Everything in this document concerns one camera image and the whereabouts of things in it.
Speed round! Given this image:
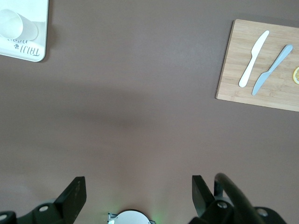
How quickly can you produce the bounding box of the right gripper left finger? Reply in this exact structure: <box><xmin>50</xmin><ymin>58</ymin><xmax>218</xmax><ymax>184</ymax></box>
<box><xmin>54</xmin><ymin>176</ymin><xmax>87</xmax><ymax>220</ymax></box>

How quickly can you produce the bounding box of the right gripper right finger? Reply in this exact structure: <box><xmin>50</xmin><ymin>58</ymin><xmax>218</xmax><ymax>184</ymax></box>
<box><xmin>192</xmin><ymin>175</ymin><xmax>215</xmax><ymax>218</ymax></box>

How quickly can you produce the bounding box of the white plastic cup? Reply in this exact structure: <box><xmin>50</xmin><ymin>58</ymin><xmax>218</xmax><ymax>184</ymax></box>
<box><xmin>0</xmin><ymin>8</ymin><xmax>39</xmax><ymax>42</ymax></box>

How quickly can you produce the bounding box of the bamboo cutting board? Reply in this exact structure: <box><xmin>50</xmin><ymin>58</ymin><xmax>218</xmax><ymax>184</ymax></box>
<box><xmin>215</xmin><ymin>19</ymin><xmax>299</xmax><ymax>112</ymax></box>

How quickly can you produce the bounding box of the grey plastic knife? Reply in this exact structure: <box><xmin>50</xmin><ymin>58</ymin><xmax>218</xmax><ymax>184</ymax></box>
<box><xmin>251</xmin><ymin>44</ymin><xmax>293</xmax><ymax>96</ymax></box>

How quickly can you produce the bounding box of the white plastic knife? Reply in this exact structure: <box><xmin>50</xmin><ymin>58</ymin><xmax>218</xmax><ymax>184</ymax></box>
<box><xmin>238</xmin><ymin>30</ymin><xmax>270</xmax><ymax>88</ymax></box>

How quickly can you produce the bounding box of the beige bear print tray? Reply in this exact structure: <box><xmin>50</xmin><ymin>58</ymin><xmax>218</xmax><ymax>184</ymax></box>
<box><xmin>0</xmin><ymin>0</ymin><xmax>50</xmax><ymax>63</ymax></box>

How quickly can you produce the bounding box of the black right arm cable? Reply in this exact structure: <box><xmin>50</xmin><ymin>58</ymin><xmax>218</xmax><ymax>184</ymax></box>
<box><xmin>214</xmin><ymin>172</ymin><xmax>266</xmax><ymax>224</ymax></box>

